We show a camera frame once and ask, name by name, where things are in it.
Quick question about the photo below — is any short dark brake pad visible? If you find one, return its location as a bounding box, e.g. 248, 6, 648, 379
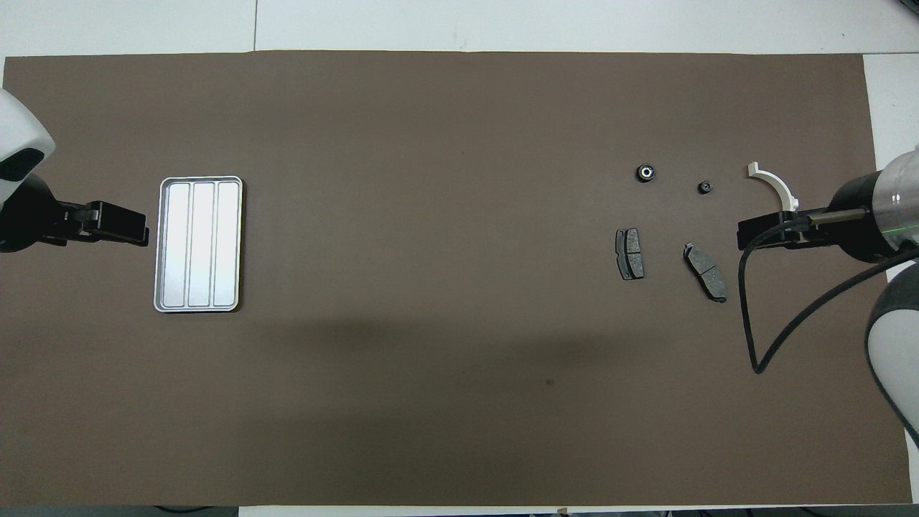
615, 228, 645, 281

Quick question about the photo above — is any silver metal tray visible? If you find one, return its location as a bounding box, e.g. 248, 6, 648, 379
153, 176, 243, 314

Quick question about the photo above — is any brown table mat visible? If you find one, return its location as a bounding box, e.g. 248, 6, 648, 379
0, 50, 913, 507

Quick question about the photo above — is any long dark brake pad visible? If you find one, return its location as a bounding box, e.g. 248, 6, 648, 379
682, 243, 729, 304

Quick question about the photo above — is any white curved plastic bracket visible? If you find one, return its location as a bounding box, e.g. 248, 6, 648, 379
747, 162, 801, 213

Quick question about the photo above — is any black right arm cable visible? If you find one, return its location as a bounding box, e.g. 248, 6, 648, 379
740, 207, 919, 375

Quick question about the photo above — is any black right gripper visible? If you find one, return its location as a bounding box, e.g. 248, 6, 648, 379
738, 170, 898, 262

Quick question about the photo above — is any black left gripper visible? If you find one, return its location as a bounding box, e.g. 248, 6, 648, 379
0, 174, 150, 253

